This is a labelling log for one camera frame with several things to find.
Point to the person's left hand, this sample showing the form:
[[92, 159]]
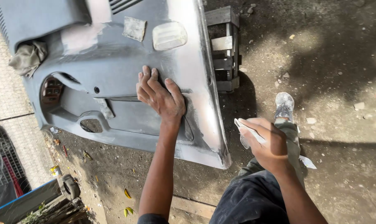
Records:
[[163, 99]]

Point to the person's right hand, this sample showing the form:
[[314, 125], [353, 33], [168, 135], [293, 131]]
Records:
[[268, 146]]

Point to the white sandpaper sheet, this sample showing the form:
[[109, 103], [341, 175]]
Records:
[[249, 133]]

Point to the white paper scrap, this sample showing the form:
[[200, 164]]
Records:
[[308, 162]]

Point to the person's dusty grey shoe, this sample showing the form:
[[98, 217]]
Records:
[[284, 105]]

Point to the grey car door panel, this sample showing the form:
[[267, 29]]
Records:
[[119, 68]]

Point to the person's dark dusty shorts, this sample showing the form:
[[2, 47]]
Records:
[[253, 199]]

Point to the translucent door lamp lens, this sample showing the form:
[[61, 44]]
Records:
[[169, 35]]

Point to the square grey sandpaper piece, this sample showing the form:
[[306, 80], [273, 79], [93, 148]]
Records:
[[134, 28]]

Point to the grey wooden stand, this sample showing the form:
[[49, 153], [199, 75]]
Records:
[[227, 43]]

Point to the wooden plank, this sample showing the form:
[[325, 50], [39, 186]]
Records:
[[192, 207]]

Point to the yellow leaf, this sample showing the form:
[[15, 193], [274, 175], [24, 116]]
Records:
[[127, 193]]

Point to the red stick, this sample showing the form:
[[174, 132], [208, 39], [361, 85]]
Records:
[[65, 151]]

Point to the yellow-green leaf pair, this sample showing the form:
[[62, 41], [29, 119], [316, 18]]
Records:
[[128, 211]]

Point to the person's dark sleeve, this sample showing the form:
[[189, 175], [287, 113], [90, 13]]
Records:
[[152, 219]]

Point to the small black wheel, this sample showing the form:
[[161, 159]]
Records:
[[70, 186]]

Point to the yellow tin can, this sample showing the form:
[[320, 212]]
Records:
[[55, 171]]

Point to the grey crumpled rag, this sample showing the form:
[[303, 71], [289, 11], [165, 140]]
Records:
[[28, 59]]

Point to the scrap heap with weeds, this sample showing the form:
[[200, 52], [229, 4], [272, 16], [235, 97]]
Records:
[[57, 213]]

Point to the blue-edged grey board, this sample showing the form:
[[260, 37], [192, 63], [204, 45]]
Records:
[[23, 202]]

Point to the brown window switch panel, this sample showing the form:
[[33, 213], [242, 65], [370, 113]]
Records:
[[52, 90]]

